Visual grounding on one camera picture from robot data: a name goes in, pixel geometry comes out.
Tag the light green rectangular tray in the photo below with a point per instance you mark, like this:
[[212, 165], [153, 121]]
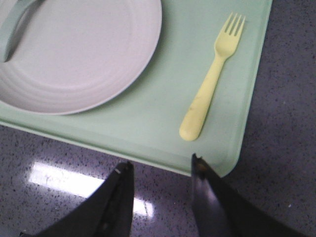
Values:
[[142, 123]]

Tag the yellow plastic fork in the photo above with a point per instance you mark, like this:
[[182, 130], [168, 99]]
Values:
[[224, 47]]

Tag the light green spoon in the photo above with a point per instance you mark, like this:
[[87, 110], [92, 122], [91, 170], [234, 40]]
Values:
[[14, 25]]

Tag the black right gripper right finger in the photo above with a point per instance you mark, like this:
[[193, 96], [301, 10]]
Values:
[[220, 211]]

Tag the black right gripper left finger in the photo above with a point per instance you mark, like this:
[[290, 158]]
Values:
[[108, 212]]

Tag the white round plate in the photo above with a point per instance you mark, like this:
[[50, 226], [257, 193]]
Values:
[[75, 55]]

